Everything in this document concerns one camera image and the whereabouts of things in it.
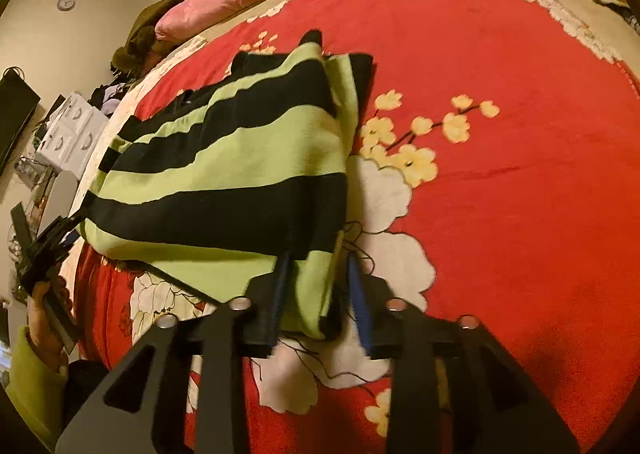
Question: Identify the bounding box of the person's left forearm green sleeve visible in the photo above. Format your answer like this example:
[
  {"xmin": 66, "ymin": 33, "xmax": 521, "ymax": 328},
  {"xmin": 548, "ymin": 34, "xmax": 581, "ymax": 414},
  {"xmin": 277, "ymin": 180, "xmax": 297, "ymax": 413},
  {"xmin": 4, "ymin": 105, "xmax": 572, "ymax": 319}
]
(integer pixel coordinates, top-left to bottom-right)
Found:
[{"xmin": 4, "ymin": 326, "xmax": 70, "ymax": 452}]

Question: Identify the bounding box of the pile of dark clothes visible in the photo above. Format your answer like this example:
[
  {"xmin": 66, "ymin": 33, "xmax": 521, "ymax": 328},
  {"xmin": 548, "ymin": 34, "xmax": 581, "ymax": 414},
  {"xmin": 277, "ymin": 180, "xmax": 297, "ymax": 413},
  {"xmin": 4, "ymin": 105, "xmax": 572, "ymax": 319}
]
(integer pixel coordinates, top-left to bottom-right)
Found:
[{"xmin": 89, "ymin": 80, "xmax": 137, "ymax": 115}]

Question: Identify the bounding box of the person's left hand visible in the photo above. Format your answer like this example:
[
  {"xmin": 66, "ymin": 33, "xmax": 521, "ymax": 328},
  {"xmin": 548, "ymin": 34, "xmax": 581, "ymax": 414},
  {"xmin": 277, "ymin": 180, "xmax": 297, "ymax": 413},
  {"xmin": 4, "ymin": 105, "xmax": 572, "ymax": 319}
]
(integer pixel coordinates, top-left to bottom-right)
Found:
[{"xmin": 26, "ymin": 278, "xmax": 74, "ymax": 371}]

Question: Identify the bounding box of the grey flat panel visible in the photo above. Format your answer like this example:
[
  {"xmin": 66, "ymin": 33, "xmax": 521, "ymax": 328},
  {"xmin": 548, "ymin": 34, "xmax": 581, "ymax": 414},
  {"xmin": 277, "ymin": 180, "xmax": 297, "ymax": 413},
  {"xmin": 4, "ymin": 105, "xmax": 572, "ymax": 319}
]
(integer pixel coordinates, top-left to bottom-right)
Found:
[{"xmin": 39, "ymin": 170, "xmax": 79, "ymax": 235}]

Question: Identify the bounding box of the black flat screen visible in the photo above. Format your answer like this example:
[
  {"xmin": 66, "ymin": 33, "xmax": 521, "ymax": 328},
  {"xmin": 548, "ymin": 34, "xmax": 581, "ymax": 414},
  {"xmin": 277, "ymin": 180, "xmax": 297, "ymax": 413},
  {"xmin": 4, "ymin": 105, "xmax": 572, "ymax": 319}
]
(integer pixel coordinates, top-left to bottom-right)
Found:
[{"xmin": 0, "ymin": 68, "xmax": 42, "ymax": 172}]

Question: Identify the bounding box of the white drawer unit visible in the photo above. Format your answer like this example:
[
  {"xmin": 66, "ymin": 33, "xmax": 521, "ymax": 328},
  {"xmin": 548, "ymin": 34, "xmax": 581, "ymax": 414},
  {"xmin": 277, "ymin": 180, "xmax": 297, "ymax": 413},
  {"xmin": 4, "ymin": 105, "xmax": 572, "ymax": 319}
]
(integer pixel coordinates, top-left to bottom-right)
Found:
[{"xmin": 34, "ymin": 92, "xmax": 109, "ymax": 171}]

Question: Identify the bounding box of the red floral blanket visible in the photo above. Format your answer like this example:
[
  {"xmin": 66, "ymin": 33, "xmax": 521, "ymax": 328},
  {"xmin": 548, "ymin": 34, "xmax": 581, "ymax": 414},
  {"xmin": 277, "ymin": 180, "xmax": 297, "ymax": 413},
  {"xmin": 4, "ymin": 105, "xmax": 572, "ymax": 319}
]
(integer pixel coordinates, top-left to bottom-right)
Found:
[{"xmin": 70, "ymin": 0, "xmax": 640, "ymax": 454}]

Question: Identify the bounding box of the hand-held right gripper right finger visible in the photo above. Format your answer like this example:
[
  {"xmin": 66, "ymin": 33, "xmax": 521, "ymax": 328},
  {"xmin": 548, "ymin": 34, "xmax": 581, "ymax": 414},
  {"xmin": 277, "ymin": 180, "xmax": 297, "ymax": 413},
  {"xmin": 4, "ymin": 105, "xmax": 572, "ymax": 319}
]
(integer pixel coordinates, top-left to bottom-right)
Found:
[{"xmin": 345, "ymin": 251, "xmax": 581, "ymax": 454}]

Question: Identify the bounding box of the olive brown cloth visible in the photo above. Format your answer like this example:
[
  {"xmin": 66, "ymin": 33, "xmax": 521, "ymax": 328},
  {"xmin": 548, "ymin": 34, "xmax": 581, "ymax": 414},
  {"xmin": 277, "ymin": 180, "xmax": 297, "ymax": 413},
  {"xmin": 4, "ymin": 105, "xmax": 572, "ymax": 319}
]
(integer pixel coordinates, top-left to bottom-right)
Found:
[{"xmin": 110, "ymin": 0, "xmax": 168, "ymax": 80}]

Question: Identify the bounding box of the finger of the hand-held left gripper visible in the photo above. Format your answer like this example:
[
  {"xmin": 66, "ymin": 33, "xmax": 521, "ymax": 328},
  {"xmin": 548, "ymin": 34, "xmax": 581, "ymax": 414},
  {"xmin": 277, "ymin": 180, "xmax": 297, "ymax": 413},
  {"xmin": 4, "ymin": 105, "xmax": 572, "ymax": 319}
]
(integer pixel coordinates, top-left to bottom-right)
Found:
[
  {"xmin": 49, "ymin": 231, "xmax": 82, "ymax": 257},
  {"xmin": 50, "ymin": 214, "xmax": 90, "ymax": 235}
]

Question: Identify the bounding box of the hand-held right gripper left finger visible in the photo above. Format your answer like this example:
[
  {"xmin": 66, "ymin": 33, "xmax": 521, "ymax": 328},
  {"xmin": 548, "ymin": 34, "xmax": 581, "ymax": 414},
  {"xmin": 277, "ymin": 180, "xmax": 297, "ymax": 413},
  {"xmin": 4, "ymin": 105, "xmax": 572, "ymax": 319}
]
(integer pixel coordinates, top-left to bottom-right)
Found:
[{"xmin": 55, "ymin": 251, "xmax": 296, "ymax": 454}]

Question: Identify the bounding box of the green black striped sweater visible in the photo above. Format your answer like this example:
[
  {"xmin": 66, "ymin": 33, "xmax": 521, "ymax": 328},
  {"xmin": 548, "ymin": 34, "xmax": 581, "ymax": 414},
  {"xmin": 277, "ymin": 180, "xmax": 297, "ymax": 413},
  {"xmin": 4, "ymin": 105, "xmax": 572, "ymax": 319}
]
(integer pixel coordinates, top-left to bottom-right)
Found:
[{"xmin": 80, "ymin": 28, "xmax": 376, "ymax": 342}]

